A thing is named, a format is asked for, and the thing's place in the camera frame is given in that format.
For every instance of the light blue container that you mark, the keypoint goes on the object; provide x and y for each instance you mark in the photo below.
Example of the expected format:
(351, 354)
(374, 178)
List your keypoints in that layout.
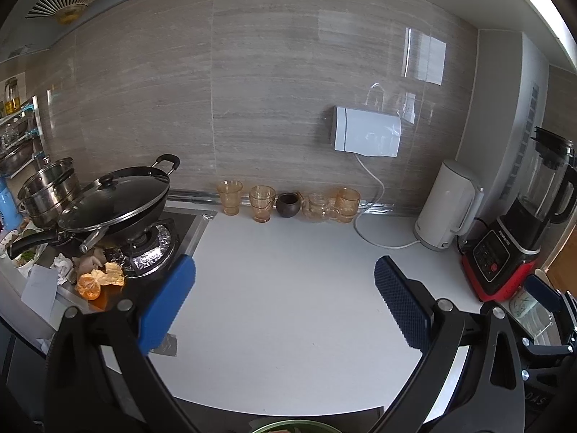
(8, 205)

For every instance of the stainless steel pot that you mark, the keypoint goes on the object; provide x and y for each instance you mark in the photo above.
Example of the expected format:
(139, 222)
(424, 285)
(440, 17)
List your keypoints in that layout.
(47, 189)

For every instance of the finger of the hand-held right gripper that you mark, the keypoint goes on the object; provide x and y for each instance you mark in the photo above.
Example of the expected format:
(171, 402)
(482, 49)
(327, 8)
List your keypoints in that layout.
(543, 292)
(547, 350)

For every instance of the white printed ceramic cup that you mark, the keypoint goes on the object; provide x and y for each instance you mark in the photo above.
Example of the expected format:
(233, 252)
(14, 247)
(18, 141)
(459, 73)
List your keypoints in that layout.
(523, 302)

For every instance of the glass wok lid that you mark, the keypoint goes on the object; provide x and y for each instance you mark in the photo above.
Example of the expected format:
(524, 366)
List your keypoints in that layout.
(112, 203)

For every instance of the aluminium foil stove liner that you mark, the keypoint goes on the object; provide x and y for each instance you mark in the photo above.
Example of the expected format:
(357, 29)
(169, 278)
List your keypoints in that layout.
(153, 252)

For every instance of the clear glass mug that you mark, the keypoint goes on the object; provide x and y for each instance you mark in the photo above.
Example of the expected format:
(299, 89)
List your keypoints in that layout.
(318, 207)

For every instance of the white paper card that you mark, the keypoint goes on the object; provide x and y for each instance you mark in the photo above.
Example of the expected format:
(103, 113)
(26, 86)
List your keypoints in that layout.
(40, 293)

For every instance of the bamboo cutting board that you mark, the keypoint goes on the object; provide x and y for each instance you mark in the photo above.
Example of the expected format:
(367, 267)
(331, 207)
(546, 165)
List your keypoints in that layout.
(563, 266)

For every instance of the clear acrylic rack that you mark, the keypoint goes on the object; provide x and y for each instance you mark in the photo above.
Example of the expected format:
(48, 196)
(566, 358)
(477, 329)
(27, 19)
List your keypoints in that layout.
(541, 324)

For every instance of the white wall socket cover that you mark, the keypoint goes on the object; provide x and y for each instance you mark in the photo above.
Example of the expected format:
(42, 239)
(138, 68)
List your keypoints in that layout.
(367, 131)

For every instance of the red and black blender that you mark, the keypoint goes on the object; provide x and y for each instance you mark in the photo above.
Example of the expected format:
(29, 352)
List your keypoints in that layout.
(505, 252)

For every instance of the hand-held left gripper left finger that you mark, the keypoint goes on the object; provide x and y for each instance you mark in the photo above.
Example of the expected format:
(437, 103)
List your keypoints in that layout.
(169, 302)

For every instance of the black wok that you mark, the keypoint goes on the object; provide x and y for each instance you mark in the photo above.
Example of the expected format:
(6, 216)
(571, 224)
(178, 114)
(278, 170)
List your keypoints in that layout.
(148, 216)

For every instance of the bowl with greens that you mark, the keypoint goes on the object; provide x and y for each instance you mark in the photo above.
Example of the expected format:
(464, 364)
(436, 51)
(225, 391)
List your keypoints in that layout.
(25, 259)

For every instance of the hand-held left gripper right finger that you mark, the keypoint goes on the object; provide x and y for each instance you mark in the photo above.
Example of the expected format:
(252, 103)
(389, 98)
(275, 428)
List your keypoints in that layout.
(401, 306)

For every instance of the dark brown small cup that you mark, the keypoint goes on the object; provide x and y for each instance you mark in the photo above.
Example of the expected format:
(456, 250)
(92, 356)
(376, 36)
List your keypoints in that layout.
(288, 205)

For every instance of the tangerine peel pile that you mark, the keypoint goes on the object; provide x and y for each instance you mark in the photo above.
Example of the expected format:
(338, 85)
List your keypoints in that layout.
(97, 282)

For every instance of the ribbed amber glass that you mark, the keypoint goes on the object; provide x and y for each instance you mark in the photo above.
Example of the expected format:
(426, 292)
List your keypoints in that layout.
(348, 205)

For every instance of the green plastic basket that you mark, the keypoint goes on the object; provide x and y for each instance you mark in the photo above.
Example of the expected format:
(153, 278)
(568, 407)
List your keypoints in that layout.
(293, 427)

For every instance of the white electric kettle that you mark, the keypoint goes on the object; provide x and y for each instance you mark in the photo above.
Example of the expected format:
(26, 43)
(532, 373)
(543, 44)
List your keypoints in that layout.
(444, 207)

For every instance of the black gas hob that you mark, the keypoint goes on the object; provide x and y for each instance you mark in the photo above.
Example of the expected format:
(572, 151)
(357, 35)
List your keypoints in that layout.
(189, 230)

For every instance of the small crumpled tissue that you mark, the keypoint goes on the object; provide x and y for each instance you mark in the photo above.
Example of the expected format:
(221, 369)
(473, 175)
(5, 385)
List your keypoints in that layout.
(64, 268)

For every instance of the metal wall shelf rack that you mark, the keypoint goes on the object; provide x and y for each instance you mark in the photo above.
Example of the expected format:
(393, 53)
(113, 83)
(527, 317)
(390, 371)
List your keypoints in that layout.
(18, 121)

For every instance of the amber drinking glass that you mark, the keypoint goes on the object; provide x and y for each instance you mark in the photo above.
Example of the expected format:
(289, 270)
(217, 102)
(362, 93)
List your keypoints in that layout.
(262, 203)
(230, 198)

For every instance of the grey tape patch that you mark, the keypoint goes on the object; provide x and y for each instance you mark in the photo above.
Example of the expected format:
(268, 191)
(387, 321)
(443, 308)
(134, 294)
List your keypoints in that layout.
(164, 345)

